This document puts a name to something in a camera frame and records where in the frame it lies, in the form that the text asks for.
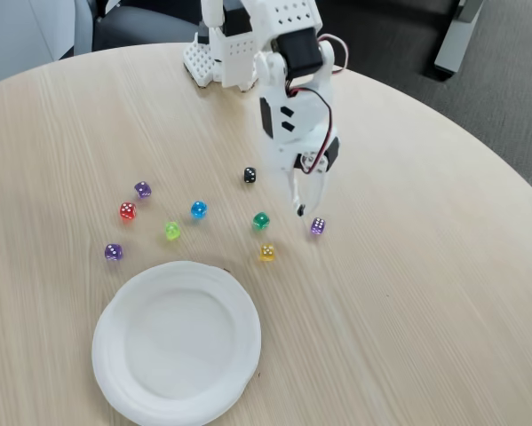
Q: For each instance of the light grey cabinet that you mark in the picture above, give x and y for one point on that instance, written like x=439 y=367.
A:
x=17 y=35

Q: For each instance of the dark office chair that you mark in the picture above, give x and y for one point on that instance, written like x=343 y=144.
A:
x=132 y=26

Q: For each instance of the grey desk leg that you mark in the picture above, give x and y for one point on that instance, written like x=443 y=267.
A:
x=452 y=40

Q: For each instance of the dark green translucent die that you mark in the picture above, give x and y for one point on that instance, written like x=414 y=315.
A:
x=261 y=221

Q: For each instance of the red translucent die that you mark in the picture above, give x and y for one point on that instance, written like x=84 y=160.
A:
x=128 y=210

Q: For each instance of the blue translucent die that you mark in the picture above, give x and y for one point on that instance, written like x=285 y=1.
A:
x=198 y=209

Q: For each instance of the white paper plate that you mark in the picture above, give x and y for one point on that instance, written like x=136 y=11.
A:
x=177 y=341

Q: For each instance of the black die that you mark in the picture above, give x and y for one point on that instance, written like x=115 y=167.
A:
x=249 y=175

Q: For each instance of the purple translucent die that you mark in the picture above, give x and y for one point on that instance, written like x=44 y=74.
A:
x=142 y=189
x=317 y=226
x=113 y=252

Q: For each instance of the light green translucent die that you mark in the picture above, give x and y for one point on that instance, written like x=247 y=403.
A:
x=172 y=231

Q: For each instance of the yellow translucent die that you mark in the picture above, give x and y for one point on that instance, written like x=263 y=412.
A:
x=266 y=254

